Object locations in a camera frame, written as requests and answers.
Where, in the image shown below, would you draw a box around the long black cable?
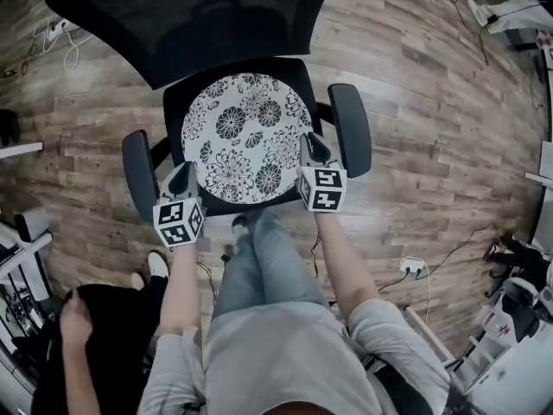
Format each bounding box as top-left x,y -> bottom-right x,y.
438,0 -> 491,67

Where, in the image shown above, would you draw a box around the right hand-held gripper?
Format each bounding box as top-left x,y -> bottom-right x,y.
296,131 -> 349,212

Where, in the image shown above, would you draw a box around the person's grey shirt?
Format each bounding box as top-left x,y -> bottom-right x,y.
137,298 -> 454,415

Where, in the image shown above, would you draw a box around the round black-white floral cushion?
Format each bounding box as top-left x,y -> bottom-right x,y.
181,72 -> 314,206

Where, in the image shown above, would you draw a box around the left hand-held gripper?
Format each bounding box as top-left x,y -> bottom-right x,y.
152,161 -> 207,248

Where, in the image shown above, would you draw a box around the black bag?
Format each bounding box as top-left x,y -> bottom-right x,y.
486,234 -> 553,283

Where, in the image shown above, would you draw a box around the white desk edge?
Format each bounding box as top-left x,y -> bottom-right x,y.
0,141 -> 45,160

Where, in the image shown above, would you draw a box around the person's grey shoe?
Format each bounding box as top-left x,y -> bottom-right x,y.
231,214 -> 252,238

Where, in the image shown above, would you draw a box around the white and black chair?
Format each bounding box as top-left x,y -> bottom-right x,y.
499,276 -> 548,343

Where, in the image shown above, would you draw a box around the person's blue jeans legs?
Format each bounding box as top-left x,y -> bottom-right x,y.
210,207 -> 332,319

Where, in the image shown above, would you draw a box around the coiled white cable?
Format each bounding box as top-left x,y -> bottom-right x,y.
33,18 -> 94,71

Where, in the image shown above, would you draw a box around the thin black floor cable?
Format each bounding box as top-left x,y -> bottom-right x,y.
196,252 -> 231,306

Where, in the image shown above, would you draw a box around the person's left forearm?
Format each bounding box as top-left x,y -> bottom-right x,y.
160,238 -> 204,335

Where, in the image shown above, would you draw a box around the black office chair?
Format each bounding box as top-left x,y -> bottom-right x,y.
44,0 -> 373,224

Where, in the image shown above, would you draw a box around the white power strip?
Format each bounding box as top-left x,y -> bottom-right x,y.
398,255 -> 428,277

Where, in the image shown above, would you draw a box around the person's right forearm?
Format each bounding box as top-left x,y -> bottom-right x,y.
313,207 -> 382,322

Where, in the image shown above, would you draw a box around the another person's forearm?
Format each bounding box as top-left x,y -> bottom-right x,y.
60,339 -> 107,415

